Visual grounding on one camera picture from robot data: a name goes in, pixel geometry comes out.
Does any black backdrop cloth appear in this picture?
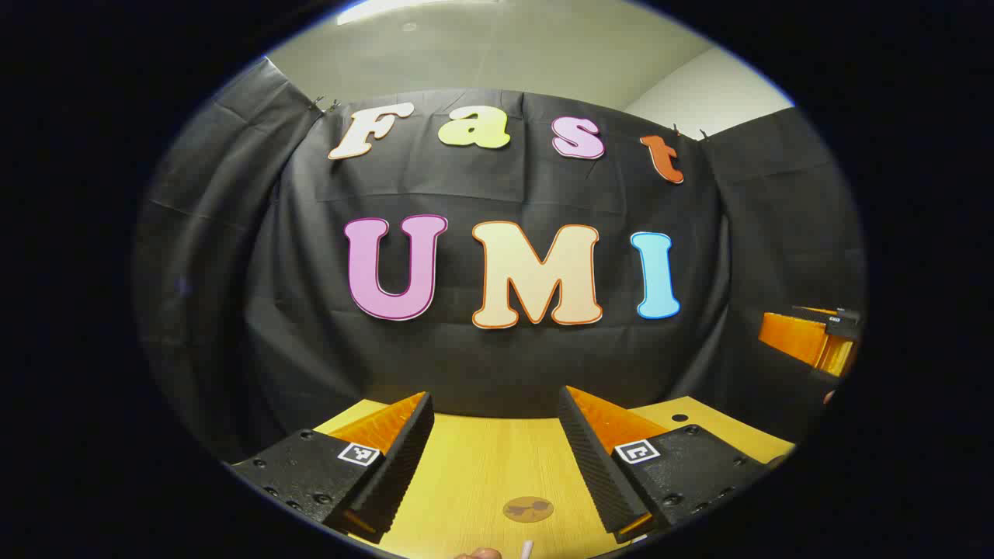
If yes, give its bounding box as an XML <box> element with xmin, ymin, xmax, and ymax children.
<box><xmin>132</xmin><ymin>56</ymin><xmax>867</xmax><ymax>467</ymax></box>

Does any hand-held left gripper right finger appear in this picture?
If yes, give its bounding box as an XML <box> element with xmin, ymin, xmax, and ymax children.
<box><xmin>559</xmin><ymin>386</ymin><xmax>771</xmax><ymax>543</ymax></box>

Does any wooden desktop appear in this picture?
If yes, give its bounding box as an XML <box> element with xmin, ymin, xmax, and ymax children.
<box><xmin>311</xmin><ymin>396</ymin><xmax>797</xmax><ymax>559</ymax></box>

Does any round brown coaster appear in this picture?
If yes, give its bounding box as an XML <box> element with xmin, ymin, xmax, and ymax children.
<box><xmin>502</xmin><ymin>497</ymin><xmax>555</xmax><ymax>523</ymax></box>

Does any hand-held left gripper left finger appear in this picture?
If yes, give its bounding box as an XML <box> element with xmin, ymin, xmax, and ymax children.
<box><xmin>231</xmin><ymin>392</ymin><xmax>434</xmax><ymax>543</ymax></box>

